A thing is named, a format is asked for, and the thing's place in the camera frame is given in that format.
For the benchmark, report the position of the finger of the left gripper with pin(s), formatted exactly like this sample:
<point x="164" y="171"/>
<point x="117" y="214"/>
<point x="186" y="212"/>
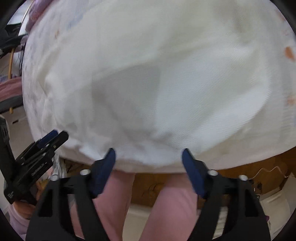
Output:
<point x="41" y="143"/>

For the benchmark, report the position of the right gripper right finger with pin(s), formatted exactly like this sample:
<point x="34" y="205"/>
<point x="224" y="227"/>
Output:
<point x="245" y="218"/>

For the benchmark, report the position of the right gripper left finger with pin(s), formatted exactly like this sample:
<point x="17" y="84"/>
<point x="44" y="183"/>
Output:
<point x="52" y="217"/>

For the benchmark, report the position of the wooden clothes rack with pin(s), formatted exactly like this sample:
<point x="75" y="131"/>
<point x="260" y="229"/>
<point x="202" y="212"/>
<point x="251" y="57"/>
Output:
<point x="16" y="55"/>

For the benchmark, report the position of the black clothes on rack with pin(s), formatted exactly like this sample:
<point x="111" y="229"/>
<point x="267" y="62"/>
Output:
<point x="10" y="38"/>

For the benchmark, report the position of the floral white bed sheet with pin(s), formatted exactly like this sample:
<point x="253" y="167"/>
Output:
<point x="37" y="69"/>

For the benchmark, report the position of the pink red folded fabric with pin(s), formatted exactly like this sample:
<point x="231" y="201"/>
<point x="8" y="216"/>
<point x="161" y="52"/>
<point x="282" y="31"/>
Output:
<point x="11" y="94"/>

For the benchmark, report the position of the pink trousers legs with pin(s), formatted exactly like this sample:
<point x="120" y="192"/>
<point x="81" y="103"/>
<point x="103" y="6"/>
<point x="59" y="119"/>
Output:
<point x="172" y="217"/>

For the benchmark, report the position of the purple floral quilt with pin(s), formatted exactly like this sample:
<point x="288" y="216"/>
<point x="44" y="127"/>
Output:
<point x="37" y="9"/>

